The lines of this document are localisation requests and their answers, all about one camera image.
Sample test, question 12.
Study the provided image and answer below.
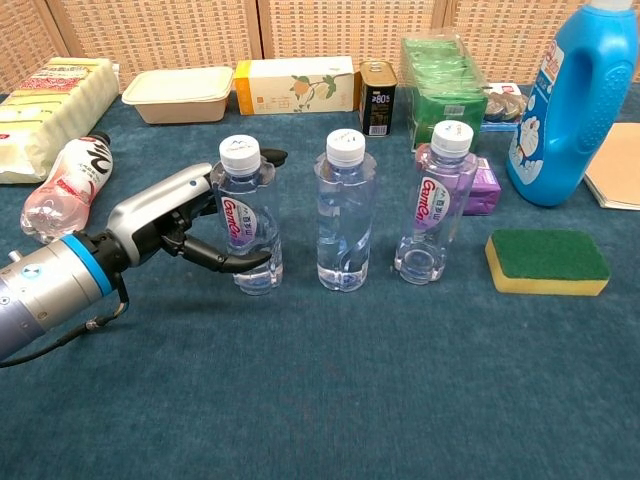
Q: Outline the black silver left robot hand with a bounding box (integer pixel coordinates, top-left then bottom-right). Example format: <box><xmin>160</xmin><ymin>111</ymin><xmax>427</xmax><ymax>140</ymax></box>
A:
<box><xmin>89</xmin><ymin>147</ymin><xmax>290</xmax><ymax>281</ymax></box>

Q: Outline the clear water bottle purple label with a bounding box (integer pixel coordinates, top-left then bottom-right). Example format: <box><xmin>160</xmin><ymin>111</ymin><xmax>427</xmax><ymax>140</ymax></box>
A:
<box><xmin>209</xmin><ymin>134</ymin><xmax>285</xmax><ymax>296</ymax></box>
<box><xmin>393</xmin><ymin>120</ymin><xmax>480</xmax><ymax>286</ymax></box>

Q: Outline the clear water bottle barcode label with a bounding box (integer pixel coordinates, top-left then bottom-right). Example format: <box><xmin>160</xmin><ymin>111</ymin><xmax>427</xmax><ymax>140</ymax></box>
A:
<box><xmin>313</xmin><ymin>128</ymin><xmax>377</xmax><ymax>294</ymax></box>

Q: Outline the pink drink bottle black cap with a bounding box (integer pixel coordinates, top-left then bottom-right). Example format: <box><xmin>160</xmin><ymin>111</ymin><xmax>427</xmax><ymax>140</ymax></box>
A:
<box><xmin>19</xmin><ymin>130</ymin><xmax>114</xmax><ymax>246</ymax></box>

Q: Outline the beige lidded food container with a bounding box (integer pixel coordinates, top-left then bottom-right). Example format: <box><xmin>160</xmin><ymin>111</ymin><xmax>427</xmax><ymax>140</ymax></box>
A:
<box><xmin>121</xmin><ymin>66</ymin><xmax>235</xmax><ymax>125</ymax></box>

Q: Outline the pack of yellow sponges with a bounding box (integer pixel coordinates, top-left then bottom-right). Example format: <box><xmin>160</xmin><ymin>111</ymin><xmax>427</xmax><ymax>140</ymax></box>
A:
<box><xmin>0</xmin><ymin>56</ymin><xmax>121</xmax><ymax>185</ymax></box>

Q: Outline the white orange tea box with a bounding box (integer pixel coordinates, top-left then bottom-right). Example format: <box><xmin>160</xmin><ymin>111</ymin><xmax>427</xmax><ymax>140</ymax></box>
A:
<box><xmin>233</xmin><ymin>56</ymin><xmax>362</xmax><ymax>116</ymax></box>

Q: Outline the blue carpet table cover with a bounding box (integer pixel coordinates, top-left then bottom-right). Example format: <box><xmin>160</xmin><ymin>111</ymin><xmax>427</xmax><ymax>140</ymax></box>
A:
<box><xmin>0</xmin><ymin>82</ymin><xmax>640</xmax><ymax>480</ymax></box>

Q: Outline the woven folding screen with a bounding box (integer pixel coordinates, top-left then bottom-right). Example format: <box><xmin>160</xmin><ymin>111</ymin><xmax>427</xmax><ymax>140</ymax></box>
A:
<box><xmin>0</xmin><ymin>0</ymin><xmax>640</xmax><ymax>95</ymax></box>

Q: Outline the clear box of green packets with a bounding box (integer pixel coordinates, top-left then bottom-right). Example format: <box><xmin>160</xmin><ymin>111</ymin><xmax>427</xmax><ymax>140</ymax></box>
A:
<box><xmin>401</xmin><ymin>33</ymin><xmax>489</xmax><ymax>153</ymax></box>

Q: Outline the small purple box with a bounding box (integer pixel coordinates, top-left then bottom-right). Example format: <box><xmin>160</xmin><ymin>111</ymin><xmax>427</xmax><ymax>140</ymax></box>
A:
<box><xmin>462</xmin><ymin>155</ymin><xmax>502</xmax><ymax>216</ymax></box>

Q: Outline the binder clips blister pack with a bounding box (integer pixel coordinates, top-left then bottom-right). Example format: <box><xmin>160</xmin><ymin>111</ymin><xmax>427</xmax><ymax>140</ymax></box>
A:
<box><xmin>479</xmin><ymin>82</ymin><xmax>531</xmax><ymax>132</ymax></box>

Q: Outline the green yellow scrub sponge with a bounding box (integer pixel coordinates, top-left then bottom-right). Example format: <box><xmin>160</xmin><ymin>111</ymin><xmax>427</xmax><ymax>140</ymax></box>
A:
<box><xmin>484</xmin><ymin>229</ymin><xmax>612</xmax><ymax>297</ymax></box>

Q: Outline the blue detergent bottle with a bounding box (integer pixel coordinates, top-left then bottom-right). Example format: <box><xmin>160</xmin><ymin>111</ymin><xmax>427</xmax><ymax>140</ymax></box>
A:
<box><xmin>505</xmin><ymin>0</ymin><xmax>640</xmax><ymax>208</ymax></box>

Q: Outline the tan spiral notebook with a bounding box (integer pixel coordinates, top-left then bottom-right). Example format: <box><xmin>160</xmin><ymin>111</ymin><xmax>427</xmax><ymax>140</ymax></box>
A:
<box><xmin>583</xmin><ymin>122</ymin><xmax>640</xmax><ymax>210</ymax></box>

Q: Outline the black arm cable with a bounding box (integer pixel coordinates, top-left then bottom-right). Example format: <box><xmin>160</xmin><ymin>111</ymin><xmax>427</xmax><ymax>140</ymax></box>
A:
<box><xmin>0</xmin><ymin>272</ymin><xmax>132</xmax><ymax>370</ymax></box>

